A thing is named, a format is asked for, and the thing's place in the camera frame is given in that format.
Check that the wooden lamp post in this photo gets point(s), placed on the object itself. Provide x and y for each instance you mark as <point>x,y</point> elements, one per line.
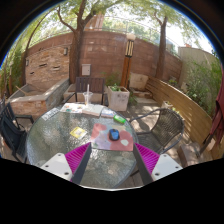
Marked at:
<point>126,66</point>

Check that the stone brick trough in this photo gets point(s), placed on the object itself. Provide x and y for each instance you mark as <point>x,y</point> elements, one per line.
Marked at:
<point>36,100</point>

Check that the white lettered plate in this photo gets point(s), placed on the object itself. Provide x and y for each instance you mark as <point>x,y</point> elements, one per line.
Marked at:
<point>51,114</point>

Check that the dark wooden slatted chair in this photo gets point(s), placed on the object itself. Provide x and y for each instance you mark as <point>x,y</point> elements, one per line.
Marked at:
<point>90,85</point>

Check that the clear plastic packet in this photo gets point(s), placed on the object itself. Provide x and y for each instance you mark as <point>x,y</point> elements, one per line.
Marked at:
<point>108,112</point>

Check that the beige stone block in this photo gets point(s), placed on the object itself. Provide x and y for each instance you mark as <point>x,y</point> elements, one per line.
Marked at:
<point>138,81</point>

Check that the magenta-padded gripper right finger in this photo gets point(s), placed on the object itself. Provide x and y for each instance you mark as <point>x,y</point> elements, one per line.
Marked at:
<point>166,165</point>

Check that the thick tree trunk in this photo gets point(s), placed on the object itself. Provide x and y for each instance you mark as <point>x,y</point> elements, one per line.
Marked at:
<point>76,56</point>

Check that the yellow card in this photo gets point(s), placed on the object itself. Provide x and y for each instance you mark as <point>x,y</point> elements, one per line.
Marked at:
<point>78,132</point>

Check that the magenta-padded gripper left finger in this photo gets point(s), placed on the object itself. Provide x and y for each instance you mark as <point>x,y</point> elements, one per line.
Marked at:
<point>56,164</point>

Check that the blue computer mouse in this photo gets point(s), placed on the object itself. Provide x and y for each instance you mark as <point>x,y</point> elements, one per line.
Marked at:
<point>114,135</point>

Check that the dark red folded umbrella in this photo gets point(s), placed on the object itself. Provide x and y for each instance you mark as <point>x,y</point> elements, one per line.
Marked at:
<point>218,113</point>

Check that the thin tree trunk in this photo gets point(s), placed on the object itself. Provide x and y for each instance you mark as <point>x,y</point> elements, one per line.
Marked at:
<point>161,53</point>

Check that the black wall lamp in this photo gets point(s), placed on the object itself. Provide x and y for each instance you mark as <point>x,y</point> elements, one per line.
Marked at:
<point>27,62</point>
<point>65,51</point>

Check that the small white plant pot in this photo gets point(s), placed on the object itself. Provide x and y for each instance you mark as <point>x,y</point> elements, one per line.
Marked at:
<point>167,105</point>

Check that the red floral mouse pad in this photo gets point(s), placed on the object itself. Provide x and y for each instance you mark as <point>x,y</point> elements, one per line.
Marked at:
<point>100,138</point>

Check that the white book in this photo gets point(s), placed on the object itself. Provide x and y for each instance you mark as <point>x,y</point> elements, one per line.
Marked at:
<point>93,110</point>

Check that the curved wooden slat fence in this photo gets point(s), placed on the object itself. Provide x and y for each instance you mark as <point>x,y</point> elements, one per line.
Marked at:
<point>186,110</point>

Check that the concrete planter with plant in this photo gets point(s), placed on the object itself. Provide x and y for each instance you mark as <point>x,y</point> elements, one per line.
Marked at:
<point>118,100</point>

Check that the white wall box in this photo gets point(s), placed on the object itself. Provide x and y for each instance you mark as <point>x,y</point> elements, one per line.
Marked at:
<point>86,69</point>

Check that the clear plastic cup with straw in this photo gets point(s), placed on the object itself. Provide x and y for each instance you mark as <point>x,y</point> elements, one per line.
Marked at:
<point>88,99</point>

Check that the small green case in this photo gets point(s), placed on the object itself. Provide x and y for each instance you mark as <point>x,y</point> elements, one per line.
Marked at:
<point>119,119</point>

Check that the dark wicker chair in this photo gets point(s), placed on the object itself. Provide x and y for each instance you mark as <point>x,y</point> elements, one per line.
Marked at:
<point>163,128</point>

